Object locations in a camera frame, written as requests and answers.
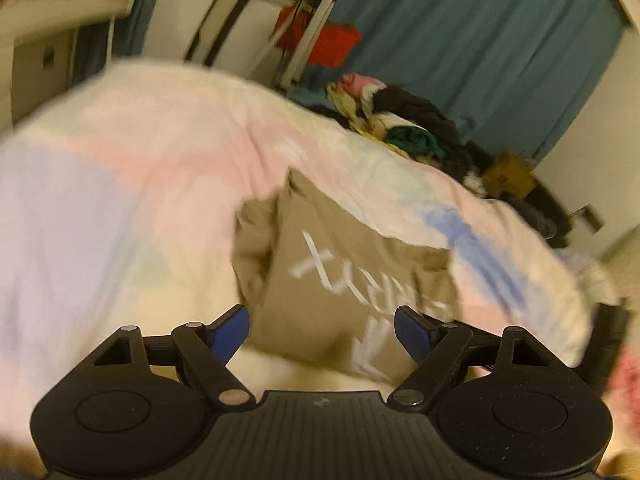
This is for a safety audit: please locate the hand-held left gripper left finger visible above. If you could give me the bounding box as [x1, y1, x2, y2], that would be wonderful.
[92, 304, 257, 411]

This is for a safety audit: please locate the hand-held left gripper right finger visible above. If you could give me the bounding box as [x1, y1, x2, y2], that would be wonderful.
[385, 305, 549, 411]

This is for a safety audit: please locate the tan printed shirt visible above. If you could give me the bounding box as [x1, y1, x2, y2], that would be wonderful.
[232, 167, 464, 387]

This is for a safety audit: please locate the yellow cardboard box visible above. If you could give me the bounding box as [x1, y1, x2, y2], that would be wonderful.
[482, 152, 537, 201]

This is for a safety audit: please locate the green garment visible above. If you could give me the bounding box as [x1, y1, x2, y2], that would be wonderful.
[387, 125, 447, 159]

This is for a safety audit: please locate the pastel tie-dye blanket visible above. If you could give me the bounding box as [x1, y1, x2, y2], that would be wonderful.
[0, 59, 622, 461]

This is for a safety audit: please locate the black garment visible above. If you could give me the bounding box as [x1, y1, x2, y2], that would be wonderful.
[372, 85, 462, 147]

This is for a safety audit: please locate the yellow cloth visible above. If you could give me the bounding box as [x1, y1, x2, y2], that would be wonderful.
[327, 82, 402, 155]

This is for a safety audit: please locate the pink garment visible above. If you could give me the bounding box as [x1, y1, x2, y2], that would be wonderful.
[334, 72, 382, 99]

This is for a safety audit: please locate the wide blue curtain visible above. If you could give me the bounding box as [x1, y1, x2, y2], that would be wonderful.
[299, 0, 627, 162]

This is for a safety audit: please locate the red cloth item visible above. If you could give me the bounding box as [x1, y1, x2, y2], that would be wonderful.
[273, 4, 363, 68]

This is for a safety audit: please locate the metal folding rack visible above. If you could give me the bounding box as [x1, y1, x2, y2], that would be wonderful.
[184, 0, 352, 97]

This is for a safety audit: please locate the narrow blue curtain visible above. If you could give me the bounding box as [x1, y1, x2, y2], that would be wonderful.
[74, 0, 172, 87]

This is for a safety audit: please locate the white dressing table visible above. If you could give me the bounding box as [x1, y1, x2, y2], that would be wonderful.
[0, 0, 139, 127]

